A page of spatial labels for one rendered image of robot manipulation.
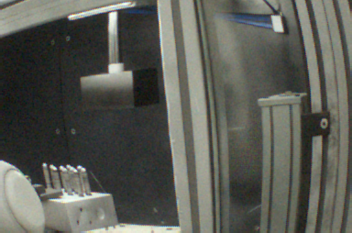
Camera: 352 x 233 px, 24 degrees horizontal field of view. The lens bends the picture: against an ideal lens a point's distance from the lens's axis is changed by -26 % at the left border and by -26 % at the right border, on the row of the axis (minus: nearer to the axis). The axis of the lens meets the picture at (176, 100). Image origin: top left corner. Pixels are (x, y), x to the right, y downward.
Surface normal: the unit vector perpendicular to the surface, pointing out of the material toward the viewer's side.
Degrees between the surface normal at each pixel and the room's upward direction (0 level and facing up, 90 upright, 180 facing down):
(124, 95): 90
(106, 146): 90
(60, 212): 89
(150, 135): 90
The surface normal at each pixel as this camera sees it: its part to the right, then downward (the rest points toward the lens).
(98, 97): -0.47, 0.09
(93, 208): 0.87, -0.06
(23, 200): 0.87, -0.29
